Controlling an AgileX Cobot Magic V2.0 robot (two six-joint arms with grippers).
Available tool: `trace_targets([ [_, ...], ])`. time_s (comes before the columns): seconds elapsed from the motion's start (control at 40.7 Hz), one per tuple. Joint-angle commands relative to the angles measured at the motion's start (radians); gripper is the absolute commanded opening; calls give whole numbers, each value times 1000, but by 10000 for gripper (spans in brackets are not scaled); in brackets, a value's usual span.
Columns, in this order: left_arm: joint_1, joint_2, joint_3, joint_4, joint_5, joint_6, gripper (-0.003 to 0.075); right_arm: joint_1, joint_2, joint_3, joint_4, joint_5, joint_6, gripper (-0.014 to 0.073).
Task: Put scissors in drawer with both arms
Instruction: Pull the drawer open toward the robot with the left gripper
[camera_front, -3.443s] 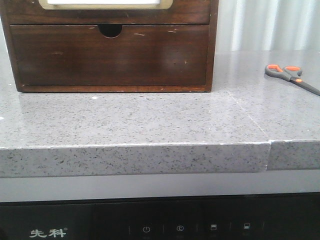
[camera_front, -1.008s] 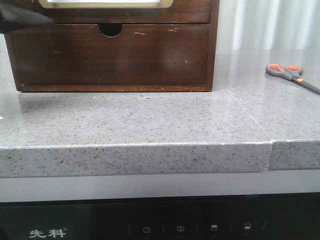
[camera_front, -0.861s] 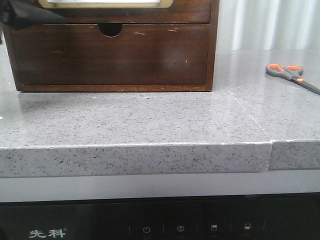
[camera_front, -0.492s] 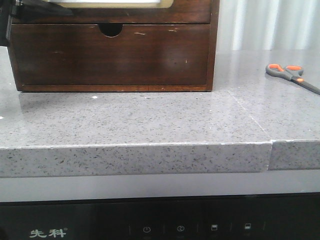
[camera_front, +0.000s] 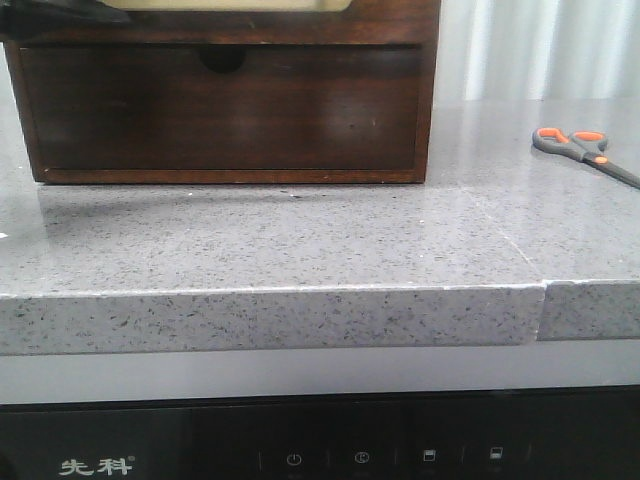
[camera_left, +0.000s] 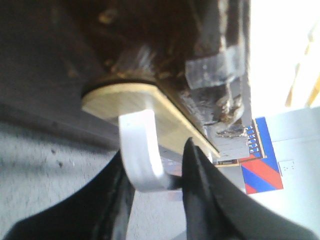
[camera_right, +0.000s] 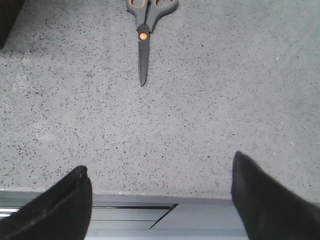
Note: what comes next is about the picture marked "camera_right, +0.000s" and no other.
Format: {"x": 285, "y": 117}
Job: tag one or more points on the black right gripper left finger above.
{"x": 63, "y": 212}

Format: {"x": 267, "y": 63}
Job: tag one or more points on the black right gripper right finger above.
{"x": 268, "y": 210}

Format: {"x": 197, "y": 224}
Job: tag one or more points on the grey orange scissors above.
{"x": 146, "y": 17}

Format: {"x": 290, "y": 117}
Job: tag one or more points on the black appliance control panel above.
{"x": 142, "y": 217}

